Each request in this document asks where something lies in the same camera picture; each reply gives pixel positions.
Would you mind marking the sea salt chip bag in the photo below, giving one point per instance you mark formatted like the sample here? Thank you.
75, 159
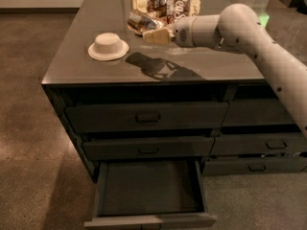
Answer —
169, 11

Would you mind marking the middle right drawer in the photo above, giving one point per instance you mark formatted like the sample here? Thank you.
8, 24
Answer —
259, 143

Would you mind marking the top right drawer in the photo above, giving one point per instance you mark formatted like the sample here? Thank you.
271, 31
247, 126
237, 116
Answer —
256, 112

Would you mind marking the middle left drawer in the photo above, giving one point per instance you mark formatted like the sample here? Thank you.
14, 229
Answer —
148, 147

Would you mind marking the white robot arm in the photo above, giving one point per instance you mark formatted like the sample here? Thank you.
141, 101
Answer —
238, 27

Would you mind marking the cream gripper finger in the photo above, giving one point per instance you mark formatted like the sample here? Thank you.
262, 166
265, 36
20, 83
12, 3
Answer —
162, 36

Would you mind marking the bottom right drawer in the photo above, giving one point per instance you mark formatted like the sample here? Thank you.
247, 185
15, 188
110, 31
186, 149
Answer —
257, 165

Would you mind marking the top left drawer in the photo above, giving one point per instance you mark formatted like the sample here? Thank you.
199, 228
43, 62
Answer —
145, 116

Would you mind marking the grey drawer cabinet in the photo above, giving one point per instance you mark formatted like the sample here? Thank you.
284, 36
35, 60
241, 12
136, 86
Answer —
150, 73

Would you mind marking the open bottom left drawer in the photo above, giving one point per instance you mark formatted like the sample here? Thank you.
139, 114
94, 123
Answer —
150, 195

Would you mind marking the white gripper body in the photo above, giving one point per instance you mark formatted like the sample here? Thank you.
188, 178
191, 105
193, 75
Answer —
182, 32

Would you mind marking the white upside-down bowl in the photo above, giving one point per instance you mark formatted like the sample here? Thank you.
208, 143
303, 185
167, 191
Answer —
108, 46

